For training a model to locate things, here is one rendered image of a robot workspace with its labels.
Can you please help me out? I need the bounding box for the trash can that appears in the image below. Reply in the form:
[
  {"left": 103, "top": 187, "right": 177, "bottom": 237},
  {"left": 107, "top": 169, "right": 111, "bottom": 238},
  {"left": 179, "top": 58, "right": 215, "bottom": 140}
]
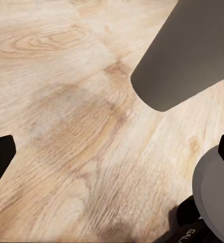
[{"left": 130, "top": 0, "right": 224, "bottom": 112}]

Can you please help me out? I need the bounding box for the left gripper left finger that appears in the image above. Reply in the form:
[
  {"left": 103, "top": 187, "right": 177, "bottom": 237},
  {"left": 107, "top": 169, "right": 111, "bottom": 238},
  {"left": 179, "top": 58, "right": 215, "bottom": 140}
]
[{"left": 0, "top": 135, "right": 16, "bottom": 179}]

